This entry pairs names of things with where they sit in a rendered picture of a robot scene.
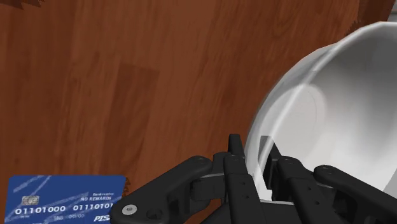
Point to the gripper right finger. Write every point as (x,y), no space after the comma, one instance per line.
(310,186)

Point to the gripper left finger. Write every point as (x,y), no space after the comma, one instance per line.
(235,183)

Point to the white bowl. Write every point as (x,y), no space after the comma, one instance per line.
(335,108)

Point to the blue bank card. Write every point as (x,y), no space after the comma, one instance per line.
(62,201)

